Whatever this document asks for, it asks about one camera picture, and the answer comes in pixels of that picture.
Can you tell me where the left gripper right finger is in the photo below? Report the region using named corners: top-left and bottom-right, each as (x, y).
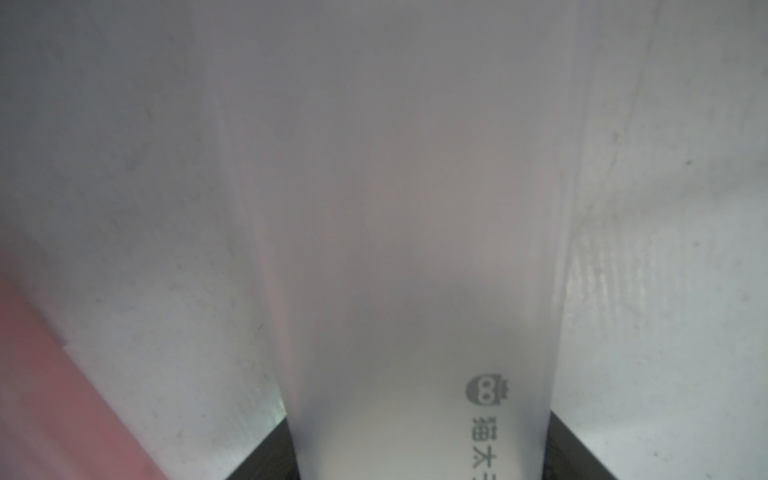
top-left (541, 412), bottom-right (616, 480)

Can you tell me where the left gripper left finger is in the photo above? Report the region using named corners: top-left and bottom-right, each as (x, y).
top-left (227, 419), bottom-right (300, 480)

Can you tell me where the pink pencil case right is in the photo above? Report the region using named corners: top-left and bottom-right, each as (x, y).
top-left (1, 280), bottom-right (165, 479)

